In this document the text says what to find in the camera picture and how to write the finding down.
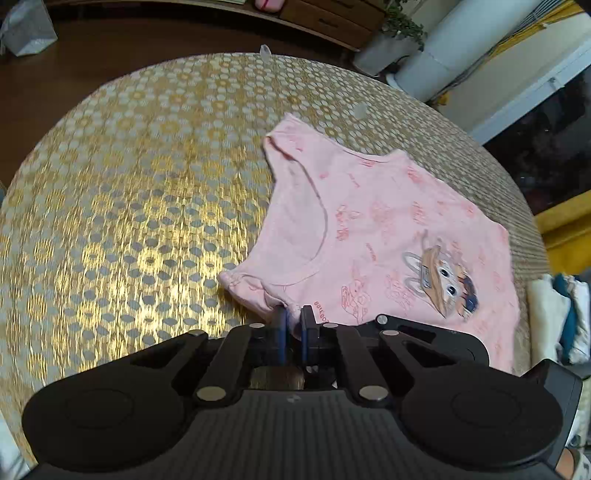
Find silver paper bag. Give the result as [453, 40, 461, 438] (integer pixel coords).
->
[0, 0, 58, 57]

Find gold lace tablecloth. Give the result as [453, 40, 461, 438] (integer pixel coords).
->
[0, 53, 550, 467]

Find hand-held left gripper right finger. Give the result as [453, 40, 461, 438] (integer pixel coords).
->
[300, 305, 446, 409]

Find potted green plant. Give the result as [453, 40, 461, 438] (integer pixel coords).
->
[353, 0, 428, 75]

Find stack of folded clothes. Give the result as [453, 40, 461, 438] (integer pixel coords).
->
[526, 273, 591, 365]

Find pink printed shirt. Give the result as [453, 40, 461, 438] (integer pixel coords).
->
[218, 113, 522, 374]

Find wooden TV cabinet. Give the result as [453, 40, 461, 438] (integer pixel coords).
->
[46, 0, 386, 51]

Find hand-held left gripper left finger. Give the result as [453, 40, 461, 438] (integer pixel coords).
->
[131, 307, 291, 409]

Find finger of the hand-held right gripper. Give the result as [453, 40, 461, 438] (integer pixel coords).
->
[360, 315, 491, 367]

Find white cylinder tower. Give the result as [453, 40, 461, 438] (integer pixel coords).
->
[387, 0, 543, 101]

